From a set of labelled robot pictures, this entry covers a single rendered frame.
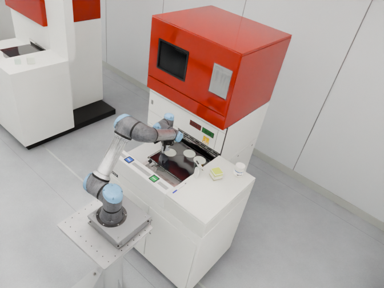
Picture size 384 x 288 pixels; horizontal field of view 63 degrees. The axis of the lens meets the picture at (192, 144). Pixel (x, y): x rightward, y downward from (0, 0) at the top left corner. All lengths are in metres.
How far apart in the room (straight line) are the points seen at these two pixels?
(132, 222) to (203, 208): 0.46
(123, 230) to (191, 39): 1.34
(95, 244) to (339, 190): 2.84
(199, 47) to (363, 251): 2.64
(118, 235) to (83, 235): 0.23
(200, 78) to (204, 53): 0.19
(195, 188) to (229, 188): 0.25
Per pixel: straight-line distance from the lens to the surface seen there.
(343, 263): 3.57
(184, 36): 2.34
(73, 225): 2.17
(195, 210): 2.07
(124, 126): 1.91
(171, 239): 2.39
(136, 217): 2.10
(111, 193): 1.92
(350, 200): 4.05
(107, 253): 2.03
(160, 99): 2.75
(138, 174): 2.26
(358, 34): 3.40
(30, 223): 3.31
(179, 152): 2.57
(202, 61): 2.27
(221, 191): 2.23
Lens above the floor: 2.52
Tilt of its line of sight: 37 degrees down
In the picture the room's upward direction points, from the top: 11 degrees clockwise
